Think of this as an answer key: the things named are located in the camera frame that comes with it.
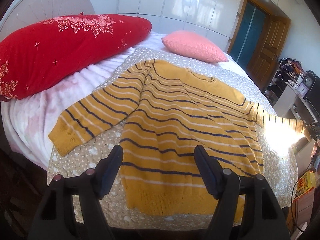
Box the small desk clock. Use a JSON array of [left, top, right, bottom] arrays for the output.
[[303, 70, 316, 89]]

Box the brown wooden door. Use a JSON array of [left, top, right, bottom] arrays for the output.
[[247, 15, 291, 92]]

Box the white glossy wardrobe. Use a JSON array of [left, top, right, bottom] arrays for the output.
[[117, 0, 241, 51]]

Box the yellow printed box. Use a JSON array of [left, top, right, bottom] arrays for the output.
[[294, 171, 316, 201]]

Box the red floral pillow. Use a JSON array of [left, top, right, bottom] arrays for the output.
[[1, 14, 152, 101]]

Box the yellow striped knit sweater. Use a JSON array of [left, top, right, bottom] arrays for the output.
[[49, 60, 304, 216]]

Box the pink white fluffy blanket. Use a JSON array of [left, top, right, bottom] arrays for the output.
[[0, 31, 263, 171]]

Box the black television screen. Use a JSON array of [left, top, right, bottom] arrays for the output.
[[305, 76, 320, 115]]

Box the pile of clothes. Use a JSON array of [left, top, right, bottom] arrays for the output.
[[279, 57, 305, 79]]

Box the white round headboard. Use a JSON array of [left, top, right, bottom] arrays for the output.
[[1, 0, 95, 40]]

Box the white shelf unit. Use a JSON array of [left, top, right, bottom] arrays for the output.
[[264, 64, 319, 124]]

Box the beige white-spotted quilt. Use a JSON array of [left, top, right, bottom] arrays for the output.
[[49, 48, 303, 230]]

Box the pink cushion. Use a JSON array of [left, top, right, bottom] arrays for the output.
[[162, 30, 228, 63]]

